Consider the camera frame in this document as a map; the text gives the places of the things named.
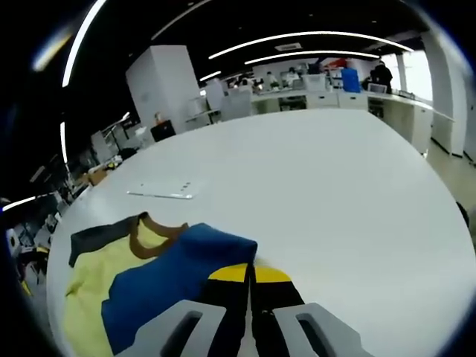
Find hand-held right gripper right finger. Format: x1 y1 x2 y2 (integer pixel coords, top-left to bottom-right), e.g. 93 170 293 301
249 266 375 357

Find white storage crate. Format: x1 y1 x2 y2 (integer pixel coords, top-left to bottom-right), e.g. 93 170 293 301
300 73 328 92

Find white counter cabinets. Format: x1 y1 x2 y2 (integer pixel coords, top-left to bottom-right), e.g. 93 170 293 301
251 91 457 155

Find blue container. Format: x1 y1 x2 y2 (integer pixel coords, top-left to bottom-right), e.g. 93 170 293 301
341 67 361 93

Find black chair part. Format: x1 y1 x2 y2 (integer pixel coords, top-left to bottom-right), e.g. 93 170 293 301
455 200 472 239

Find black box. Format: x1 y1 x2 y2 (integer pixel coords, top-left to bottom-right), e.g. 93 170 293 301
150 120 176 143

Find yellow blue grey garment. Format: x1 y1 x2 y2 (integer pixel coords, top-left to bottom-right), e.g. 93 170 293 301
65 210 260 356

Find cardboard box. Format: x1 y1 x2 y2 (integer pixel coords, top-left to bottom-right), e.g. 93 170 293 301
87 169 112 187

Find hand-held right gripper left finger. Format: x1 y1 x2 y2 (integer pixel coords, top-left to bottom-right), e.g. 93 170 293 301
126 262 254 357

